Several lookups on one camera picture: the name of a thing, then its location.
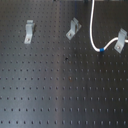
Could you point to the middle metal cable clip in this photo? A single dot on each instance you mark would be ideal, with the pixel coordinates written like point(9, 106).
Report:
point(74, 28)

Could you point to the metal cable clip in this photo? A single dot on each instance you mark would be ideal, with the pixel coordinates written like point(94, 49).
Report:
point(120, 41)
point(29, 31)
point(74, 28)

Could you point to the left metal cable clip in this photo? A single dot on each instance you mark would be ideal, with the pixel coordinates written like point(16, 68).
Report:
point(29, 31)

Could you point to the right metal cable clip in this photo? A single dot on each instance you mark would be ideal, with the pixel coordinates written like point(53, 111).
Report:
point(120, 41)

